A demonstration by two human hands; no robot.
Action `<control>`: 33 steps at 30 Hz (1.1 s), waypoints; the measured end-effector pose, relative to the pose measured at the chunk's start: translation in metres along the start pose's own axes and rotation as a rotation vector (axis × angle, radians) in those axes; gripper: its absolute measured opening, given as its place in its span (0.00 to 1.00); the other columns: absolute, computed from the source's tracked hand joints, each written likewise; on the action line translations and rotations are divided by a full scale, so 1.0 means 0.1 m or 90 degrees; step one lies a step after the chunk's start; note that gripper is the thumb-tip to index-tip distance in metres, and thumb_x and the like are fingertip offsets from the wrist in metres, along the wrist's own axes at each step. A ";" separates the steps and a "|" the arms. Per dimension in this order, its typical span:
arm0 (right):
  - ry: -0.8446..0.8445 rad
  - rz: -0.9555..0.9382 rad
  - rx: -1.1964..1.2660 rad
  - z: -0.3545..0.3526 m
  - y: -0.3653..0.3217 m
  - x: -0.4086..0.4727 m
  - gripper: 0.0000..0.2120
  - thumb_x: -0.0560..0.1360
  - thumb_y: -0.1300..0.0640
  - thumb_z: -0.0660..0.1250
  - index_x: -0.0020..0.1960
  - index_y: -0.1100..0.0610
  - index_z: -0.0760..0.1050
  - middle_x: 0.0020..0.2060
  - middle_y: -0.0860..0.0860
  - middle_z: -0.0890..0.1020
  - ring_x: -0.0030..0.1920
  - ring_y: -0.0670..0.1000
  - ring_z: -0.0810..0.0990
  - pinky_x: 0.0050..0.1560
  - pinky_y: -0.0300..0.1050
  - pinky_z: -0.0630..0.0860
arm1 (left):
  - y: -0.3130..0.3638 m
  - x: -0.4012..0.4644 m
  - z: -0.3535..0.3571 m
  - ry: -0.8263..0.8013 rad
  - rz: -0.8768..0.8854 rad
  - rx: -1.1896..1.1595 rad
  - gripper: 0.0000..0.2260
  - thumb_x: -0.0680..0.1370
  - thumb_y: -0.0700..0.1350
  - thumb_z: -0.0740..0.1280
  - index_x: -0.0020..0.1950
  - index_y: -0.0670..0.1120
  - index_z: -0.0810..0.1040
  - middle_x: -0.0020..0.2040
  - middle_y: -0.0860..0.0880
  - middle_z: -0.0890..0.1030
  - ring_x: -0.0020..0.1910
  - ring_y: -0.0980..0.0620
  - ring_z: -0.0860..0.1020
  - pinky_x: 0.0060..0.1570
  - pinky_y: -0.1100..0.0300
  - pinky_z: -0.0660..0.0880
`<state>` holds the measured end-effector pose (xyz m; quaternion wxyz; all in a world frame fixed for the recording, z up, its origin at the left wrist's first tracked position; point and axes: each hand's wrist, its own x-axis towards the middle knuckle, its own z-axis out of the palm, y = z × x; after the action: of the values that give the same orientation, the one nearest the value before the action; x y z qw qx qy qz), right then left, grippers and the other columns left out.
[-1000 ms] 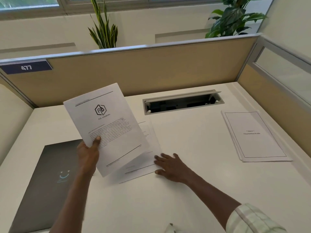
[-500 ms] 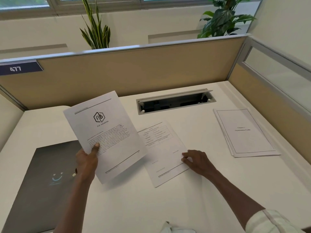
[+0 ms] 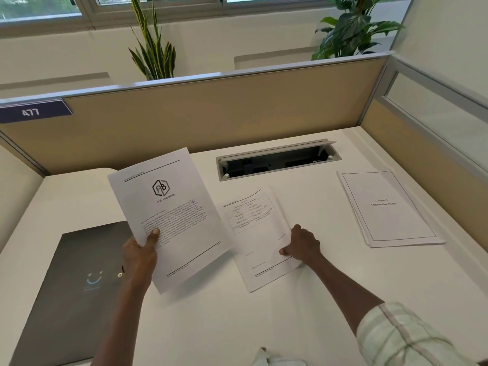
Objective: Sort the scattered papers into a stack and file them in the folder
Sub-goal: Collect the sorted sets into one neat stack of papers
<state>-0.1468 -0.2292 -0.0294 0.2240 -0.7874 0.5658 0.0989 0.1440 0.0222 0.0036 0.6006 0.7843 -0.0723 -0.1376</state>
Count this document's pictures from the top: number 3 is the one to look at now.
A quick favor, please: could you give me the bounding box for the person's left hand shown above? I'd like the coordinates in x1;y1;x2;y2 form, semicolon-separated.
121;228;160;289

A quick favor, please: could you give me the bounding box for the person's right hand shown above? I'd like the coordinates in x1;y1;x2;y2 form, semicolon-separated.
279;224;322;265

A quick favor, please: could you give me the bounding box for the printed sheet with hexagon logo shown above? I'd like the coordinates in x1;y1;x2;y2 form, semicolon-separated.
108;147;233;295

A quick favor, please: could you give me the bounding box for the printed sheet with table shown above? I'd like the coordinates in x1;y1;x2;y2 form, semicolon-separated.
221;188;303;293

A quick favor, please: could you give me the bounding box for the person's left forearm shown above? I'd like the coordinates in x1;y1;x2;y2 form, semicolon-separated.
90;276;153;366

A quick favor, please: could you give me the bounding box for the person's right forearm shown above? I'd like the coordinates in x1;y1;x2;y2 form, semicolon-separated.
305;252;386;340

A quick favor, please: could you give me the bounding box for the dark grey folder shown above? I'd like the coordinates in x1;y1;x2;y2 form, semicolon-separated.
8;221;133;366

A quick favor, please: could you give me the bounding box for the stack of bordered chapter pages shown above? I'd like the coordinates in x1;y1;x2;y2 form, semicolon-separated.
337;170;446;248

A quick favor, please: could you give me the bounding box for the beige desk partition panel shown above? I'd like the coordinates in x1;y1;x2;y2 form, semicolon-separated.
0;51;397;176

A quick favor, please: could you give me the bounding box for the beige side partition panel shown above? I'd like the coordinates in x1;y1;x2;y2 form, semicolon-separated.
0;131;48;254

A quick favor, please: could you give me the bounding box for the light green checked shirt sleeve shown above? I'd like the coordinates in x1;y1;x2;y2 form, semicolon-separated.
356;301;479;366

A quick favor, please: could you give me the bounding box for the dark blue partition label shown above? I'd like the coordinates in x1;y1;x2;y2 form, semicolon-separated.
0;99;74;124

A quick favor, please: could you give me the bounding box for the snake plant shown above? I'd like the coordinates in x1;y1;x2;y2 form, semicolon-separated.
128;0;177;81

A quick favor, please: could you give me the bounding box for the glass side partition panel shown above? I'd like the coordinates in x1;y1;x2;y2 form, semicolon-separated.
360;53;488;252

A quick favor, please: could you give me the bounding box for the broad-leaf green plant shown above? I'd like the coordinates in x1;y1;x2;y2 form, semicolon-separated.
311;0;405;61

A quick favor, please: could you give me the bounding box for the desk cable tray with lid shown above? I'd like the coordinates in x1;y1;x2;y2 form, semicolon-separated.
216;139;342;182

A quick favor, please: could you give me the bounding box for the window frame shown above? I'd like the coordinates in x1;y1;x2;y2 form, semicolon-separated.
0;0;414;38

